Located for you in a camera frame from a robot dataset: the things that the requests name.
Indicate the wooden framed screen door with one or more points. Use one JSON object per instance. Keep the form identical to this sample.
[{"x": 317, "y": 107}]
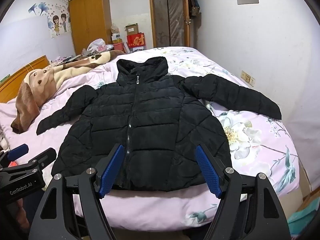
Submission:
[{"x": 170, "y": 17}]

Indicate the pink floral duvet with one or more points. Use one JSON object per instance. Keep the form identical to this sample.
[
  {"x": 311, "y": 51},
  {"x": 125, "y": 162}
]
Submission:
[{"x": 250, "y": 142}]

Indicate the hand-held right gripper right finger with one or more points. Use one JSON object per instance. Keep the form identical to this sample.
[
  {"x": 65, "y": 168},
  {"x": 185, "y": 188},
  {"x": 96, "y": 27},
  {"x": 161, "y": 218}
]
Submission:
[{"x": 207, "y": 170}]

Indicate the red gift box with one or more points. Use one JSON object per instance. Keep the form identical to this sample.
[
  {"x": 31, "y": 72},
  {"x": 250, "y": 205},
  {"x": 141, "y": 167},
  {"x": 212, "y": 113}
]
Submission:
[{"x": 135, "y": 40}]

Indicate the white plastic bag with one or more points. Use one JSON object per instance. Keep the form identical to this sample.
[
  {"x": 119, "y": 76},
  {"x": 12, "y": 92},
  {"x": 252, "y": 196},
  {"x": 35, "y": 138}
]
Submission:
[{"x": 96, "y": 45}]

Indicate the person's left forearm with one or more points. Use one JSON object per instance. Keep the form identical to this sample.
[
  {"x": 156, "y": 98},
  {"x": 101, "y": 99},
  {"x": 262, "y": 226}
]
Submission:
[{"x": 21, "y": 212}]

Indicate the wooden wardrobe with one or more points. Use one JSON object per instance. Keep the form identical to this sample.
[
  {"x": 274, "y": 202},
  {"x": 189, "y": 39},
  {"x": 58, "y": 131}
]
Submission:
[{"x": 90, "y": 17}]

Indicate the pink box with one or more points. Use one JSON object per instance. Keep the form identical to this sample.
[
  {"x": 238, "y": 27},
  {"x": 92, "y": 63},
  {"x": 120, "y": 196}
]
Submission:
[{"x": 120, "y": 47}]

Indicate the yellow box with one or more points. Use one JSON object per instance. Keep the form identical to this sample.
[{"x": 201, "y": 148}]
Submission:
[{"x": 116, "y": 39}]

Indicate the beige wall socket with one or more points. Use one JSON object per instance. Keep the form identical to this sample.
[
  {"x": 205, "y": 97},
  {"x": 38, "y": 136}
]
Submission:
[
  {"x": 252, "y": 81},
  {"x": 245, "y": 75}
]

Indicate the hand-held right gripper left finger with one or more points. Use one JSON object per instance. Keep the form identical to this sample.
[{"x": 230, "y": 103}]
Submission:
[{"x": 111, "y": 171}]

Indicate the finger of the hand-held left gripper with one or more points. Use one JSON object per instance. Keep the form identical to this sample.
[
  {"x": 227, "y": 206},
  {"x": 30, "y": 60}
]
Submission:
[
  {"x": 18, "y": 151},
  {"x": 45, "y": 156}
]

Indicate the blue flower wall sticker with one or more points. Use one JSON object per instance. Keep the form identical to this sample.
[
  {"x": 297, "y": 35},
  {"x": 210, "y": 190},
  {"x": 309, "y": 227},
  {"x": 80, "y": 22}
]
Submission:
[{"x": 40, "y": 8}]

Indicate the teal bag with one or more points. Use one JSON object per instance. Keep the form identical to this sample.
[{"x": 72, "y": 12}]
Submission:
[{"x": 301, "y": 221}]

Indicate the cartoon couple wall poster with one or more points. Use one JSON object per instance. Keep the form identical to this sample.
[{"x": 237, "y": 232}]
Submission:
[{"x": 58, "y": 25}]

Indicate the hanging bags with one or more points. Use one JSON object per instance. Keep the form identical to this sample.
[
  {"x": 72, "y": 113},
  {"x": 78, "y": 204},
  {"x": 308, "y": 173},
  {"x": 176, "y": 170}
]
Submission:
[{"x": 193, "y": 2}]

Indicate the black puffer jacket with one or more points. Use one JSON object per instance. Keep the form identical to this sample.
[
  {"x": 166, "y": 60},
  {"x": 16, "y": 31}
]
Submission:
[{"x": 155, "y": 120}]

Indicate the clear snack bag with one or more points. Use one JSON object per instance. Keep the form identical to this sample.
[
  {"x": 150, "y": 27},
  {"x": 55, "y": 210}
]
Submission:
[{"x": 115, "y": 29}]

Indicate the brown cardboard box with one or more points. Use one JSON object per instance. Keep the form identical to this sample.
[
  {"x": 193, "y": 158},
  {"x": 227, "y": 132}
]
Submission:
[{"x": 131, "y": 29}]

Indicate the wooden headboard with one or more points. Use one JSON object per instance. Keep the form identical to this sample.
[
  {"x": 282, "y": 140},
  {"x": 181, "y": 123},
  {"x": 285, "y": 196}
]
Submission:
[{"x": 15, "y": 80}]

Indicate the brown dog print blanket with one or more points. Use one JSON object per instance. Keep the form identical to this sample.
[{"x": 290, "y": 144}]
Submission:
[{"x": 30, "y": 97}]

